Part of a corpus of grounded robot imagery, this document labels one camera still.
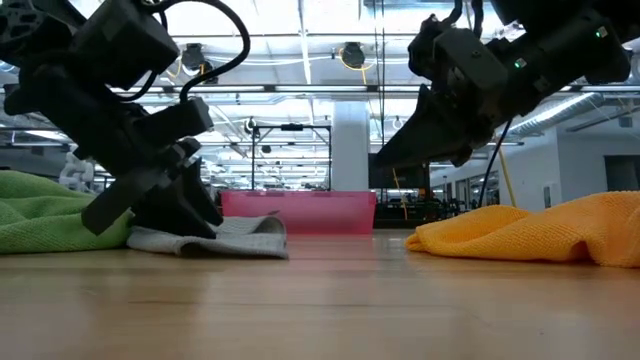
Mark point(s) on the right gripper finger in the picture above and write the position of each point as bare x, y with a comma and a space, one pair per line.
430, 135

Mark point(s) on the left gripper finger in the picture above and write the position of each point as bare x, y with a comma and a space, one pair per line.
170, 215
205, 200

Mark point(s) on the grey microfiber towel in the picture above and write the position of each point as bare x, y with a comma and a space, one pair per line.
235, 240

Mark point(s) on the red plastic bin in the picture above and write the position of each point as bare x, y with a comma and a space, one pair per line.
300, 212

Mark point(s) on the orange microfiber towel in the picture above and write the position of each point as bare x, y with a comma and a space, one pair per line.
525, 230

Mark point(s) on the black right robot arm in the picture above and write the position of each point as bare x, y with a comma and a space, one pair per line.
575, 50

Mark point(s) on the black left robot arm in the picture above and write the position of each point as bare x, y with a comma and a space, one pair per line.
30, 25

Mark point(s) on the bright green microfiber towel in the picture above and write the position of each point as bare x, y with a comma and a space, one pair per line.
40, 215

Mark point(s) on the white robot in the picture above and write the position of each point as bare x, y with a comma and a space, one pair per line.
82, 175

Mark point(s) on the white building column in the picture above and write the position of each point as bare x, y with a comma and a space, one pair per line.
350, 145

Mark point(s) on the dark doorway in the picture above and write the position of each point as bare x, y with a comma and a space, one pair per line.
622, 172

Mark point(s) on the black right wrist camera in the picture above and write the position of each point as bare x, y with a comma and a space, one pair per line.
470, 65

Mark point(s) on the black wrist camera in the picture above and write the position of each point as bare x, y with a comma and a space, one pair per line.
470, 65
125, 45

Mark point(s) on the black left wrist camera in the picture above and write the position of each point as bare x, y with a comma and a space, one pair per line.
125, 45

